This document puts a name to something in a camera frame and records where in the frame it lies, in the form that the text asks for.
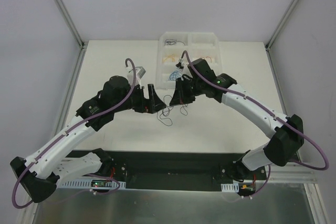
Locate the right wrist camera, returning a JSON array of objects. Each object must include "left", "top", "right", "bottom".
[{"left": 175, "top": 58, "right": 184, "bottom": 70}]

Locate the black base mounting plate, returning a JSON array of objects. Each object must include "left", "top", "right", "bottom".
[{"left": 80, "top": 150, "right": 272, "bottom": 190}]

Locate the right white cable duct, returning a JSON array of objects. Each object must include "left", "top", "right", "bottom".
[{"left": 221, "top": 183, "right": 239, "bottom": 193}]

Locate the aluminium frame post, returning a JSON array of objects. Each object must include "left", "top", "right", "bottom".
[
  {"left": 54, "top": 0, "right": 85, "bottom": 48},
  {"left": 265, "top": 0, "right": 301, "bottom": 51}
]

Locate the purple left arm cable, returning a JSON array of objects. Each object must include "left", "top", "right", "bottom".
[{"left": 12, "top": 58, "right": 137, "bottom": 209}]

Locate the blue wire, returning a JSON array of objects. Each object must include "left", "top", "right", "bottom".
[{"left": 167, "top": 70, "right": 183, "bottom": 82}]

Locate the left white cable duct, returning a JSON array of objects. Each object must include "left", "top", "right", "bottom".
[{"left": 58, "top": 178, "right": 126, "bottom": 190}]

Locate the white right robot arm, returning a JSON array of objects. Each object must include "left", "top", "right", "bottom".
[{"left": 170, "top": 59, "right": 304, "bottom": 179}]

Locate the white cable duct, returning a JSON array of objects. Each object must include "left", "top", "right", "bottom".
[
  {"left": 58, "top": 178, "right": 126, "bottom": 190},
  {"left": 221, "top": 183, "right": 239, "bottom": 193}
]

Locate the orange wire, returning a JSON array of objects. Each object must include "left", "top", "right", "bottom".
[{"left": 162, "top": 54, "right": 182, "bottom": 62}]

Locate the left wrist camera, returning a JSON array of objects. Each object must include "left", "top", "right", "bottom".
[{"left": 125, "top": 67, "right": 146, "bottom": 86}]

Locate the left aluminium frame post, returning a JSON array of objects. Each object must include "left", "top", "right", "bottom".
[{"left": 54, "top": 0, "right": 85, "bottom": 48}]

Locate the white plastic compartment tray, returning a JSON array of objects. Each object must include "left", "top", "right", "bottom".
[{"left": 154, "top": 31, "right": 223, "bottom": 91}]

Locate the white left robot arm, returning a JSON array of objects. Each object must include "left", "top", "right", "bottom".
[{"left": 10, "top": 76, "right": 166, "bottom": 203}]

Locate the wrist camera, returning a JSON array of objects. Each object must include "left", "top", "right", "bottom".
[
  {"left": 125, "top": 67, "right": 146, "bottom": 86},
  {"left": 175, "top": 58, "right": 184, "bottom": 70}
]

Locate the right aluminium frame post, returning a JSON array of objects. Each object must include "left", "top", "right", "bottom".
[{"left": 265, "top": 0, "right": 301, "bottom": 51}]

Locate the aluminium front rail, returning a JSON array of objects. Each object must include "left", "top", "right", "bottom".
[{"left": 33, "top": 168, "right": 318, "bottom": 185}]

